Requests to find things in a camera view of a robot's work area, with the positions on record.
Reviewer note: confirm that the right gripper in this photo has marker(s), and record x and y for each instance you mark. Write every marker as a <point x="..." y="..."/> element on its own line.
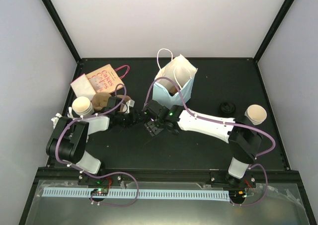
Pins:
<point x="151" y="108"/>

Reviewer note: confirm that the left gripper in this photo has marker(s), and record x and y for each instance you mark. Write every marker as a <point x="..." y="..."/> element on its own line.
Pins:
<point x="135" y="115"/>

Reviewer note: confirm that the light blue paper bag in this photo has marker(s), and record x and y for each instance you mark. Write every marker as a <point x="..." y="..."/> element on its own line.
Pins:
<point x="174" y="81"/>

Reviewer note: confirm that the brown pulp cup carrier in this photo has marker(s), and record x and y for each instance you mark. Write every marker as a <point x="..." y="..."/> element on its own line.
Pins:
<point x="174" y="90"/>

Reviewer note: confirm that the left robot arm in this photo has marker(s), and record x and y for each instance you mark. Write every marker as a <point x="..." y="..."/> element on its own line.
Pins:
<point x="70" y="135"/>

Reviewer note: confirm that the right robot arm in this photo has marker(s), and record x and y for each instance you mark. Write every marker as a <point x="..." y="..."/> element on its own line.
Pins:
<point x="242" y="137"/>

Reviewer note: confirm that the white pink-edged napkin pack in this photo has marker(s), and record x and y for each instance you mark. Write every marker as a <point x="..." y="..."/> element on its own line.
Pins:
<point x="82" y="87"/>

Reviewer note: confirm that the black coffee lid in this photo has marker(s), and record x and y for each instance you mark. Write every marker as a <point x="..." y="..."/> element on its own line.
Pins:
<point x="227" y="109"/>

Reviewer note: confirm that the brown Cakes paper bag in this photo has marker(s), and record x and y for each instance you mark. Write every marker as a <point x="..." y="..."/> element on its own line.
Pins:
<point x="105" y="79"/>

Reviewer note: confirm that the left paper cup stack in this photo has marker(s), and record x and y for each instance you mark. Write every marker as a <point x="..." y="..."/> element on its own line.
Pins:
<point x="82" y="106"/>

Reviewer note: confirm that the paper cup stack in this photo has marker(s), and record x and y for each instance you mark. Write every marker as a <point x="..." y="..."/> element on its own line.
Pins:
<point x="256" y="114"/>
<point x="82" y="106"/>

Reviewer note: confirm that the right paper cup stack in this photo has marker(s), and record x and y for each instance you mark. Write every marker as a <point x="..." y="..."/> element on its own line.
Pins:
<point x="256" y="114"/>

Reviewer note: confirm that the light blue slotted cable duct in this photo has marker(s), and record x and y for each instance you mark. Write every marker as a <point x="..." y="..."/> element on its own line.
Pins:
<point x="206" y="195"/>

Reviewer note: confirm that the black left frame post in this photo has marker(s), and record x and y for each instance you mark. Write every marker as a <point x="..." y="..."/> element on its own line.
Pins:
<point x="61" y="29"/>

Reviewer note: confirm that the black frame post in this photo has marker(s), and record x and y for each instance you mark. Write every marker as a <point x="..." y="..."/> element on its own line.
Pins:
<point x="286" y="5"/>
<point x="61" y="29"/>

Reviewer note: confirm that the black right frame post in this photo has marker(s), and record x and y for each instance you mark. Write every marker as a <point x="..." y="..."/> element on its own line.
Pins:
<point x="286" y="5"/>

